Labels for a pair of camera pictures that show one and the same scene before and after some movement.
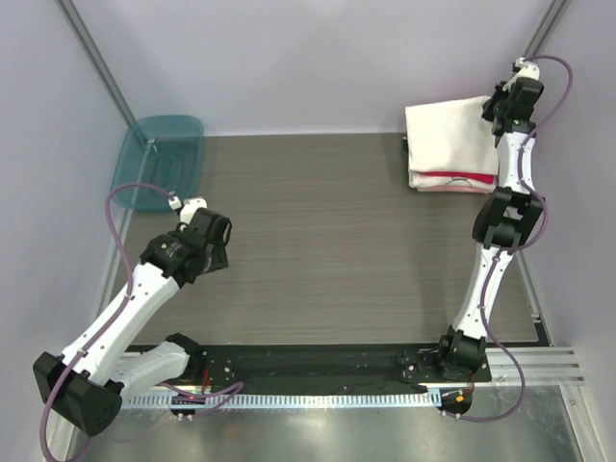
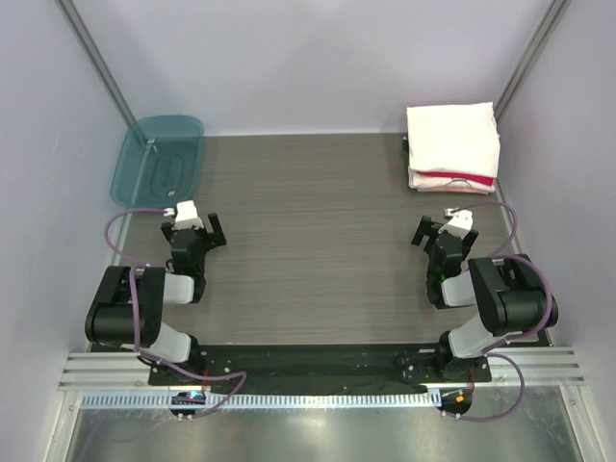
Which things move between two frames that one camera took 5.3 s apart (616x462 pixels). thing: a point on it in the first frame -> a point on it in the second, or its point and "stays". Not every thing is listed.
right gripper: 487,113 -> 427,227
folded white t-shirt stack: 452,180 stays
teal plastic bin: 163,151 stays
